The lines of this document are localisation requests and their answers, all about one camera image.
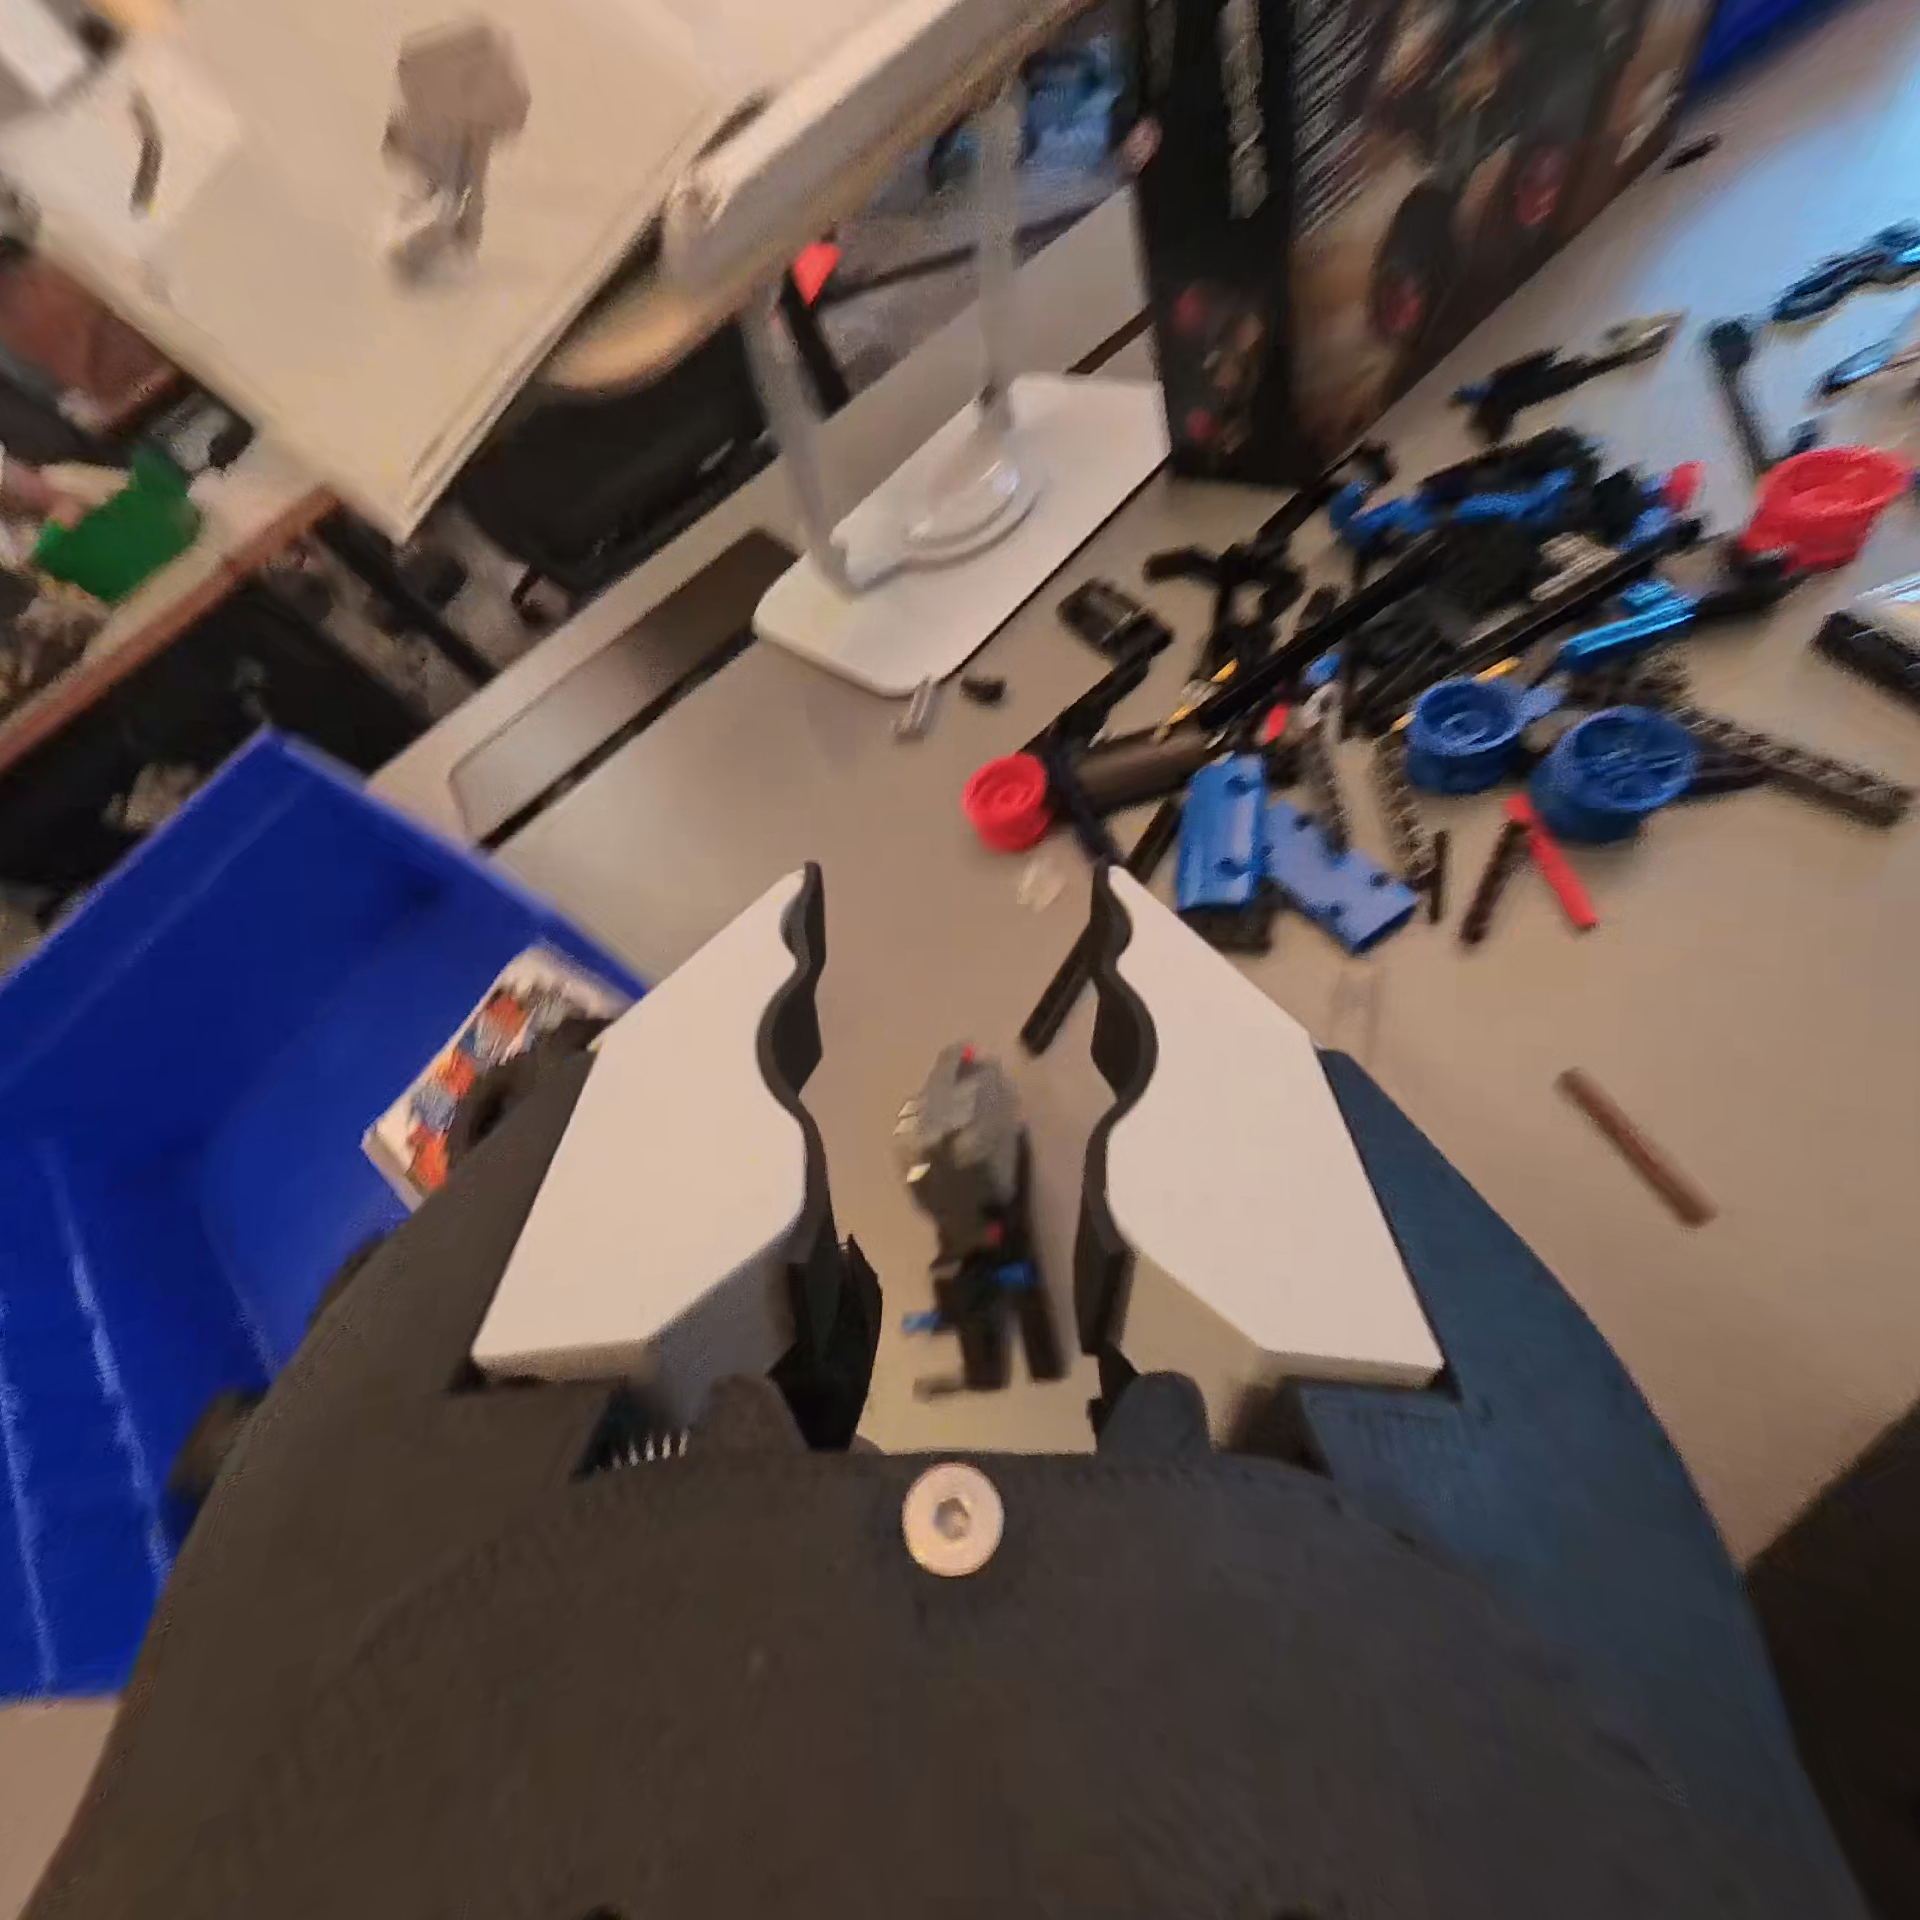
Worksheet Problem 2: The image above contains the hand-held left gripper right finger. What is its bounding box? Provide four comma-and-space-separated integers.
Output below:
1076, 862, 1445, 1392

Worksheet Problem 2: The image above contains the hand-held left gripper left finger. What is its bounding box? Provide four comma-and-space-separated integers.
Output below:
472, 862, 840, 1385

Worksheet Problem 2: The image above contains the long blue pin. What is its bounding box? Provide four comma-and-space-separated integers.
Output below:
901, 1264, 1041, 1337

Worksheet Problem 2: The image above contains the grey pull-back motor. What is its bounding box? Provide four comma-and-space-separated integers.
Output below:
896, 1043, 1024, 1216

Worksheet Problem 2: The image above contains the blue angled shell panel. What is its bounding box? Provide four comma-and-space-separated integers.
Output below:
1267, 803, 1419, 952

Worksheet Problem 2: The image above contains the black beam chassis assembly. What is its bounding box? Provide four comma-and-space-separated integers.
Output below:
1057, 582, 1176, 653

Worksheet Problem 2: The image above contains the red wheel hub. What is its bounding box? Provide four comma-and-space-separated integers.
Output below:
1739, 445, 1914, 575
962, 750, 1051, 854

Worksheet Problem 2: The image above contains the instruction booklet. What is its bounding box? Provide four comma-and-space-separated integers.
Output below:
0, 0, 781, 534

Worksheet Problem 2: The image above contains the grey desk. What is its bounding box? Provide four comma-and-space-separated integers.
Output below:
0, 0, 1920, 1876

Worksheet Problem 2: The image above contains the printed sticker sheet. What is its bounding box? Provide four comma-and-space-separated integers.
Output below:
363, 943, 633, 1208

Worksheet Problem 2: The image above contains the brown axle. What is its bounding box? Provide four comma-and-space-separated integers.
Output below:
1556, 1068, 1720, 1230

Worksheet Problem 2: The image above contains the blue curved shell panel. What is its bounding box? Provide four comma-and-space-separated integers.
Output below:
1172, 753, 1273, 916

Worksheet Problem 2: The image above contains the red axle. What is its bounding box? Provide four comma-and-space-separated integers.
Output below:
1504, 795, 1601, 933

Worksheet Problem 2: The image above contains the black curved shell panel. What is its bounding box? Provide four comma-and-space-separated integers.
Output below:
1072, 727, 1217, 805

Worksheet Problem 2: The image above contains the blue plastic bin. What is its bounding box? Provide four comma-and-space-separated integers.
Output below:
1710, 0, 1834, 78
0, 727, 650, 1705

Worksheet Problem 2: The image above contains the blue wheel hub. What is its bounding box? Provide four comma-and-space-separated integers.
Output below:
1402, 678, 1530, 792
1530, 704, 1701, 841

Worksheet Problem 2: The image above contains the pile of loose building parts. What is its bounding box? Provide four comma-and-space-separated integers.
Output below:
1036, 427, 1920, 963

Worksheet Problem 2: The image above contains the grey long beam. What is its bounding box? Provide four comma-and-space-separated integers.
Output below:
1681, 710, 1914, 828

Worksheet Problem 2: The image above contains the dark perforated panel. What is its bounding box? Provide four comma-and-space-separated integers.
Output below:
1747, 1401, 1920, 1920

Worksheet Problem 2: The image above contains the white book stand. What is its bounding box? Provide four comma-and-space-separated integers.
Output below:
742, 88, 1044, 593

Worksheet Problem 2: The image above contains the brown wooden board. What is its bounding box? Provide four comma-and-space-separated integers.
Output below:
0, 487, 339, 774

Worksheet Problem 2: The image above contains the green bin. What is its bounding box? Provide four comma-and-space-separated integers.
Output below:
32, 449, 204, 605

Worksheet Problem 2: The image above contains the long black axle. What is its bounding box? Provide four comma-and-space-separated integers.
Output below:
1710, 319, 1778, 465

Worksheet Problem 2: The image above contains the printed toy set box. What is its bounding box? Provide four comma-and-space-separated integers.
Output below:
1125, 0, 1720, 484

